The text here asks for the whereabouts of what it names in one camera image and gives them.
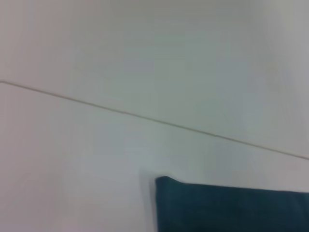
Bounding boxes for teal t-shirt with FREE print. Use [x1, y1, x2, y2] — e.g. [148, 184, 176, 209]
[154, 175, 309, 232]

